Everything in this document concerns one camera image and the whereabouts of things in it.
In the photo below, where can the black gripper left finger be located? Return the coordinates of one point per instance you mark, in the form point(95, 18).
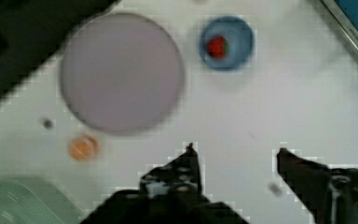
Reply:
point(168, 194)

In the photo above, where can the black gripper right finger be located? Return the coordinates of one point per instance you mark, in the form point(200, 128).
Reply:
point(330, 194)

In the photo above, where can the orange slice toy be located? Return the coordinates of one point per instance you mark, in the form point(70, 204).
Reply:
point(84, 148)

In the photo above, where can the lilac round plate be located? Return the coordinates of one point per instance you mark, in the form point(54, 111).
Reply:
point(121, 74)

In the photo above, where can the green colander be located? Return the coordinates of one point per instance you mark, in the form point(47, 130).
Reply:
point(35, 201)

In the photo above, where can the red strawberry in bowl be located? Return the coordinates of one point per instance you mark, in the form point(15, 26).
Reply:
point(217, 47)

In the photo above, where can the blue bowl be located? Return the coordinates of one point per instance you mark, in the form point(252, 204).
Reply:
point(240, 42)

